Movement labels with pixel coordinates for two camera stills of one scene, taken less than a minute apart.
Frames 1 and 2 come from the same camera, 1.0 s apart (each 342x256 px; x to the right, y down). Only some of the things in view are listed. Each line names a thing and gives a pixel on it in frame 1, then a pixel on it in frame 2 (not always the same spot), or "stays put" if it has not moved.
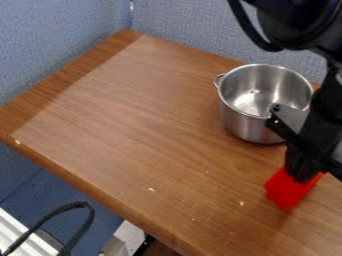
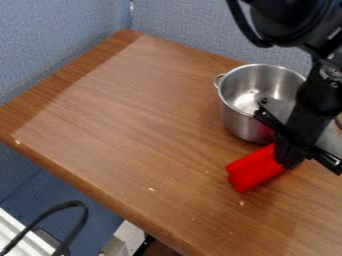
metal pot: (248, 89) stays put
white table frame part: (125, 241) stays put
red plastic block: (286, 191) → (253, 169)
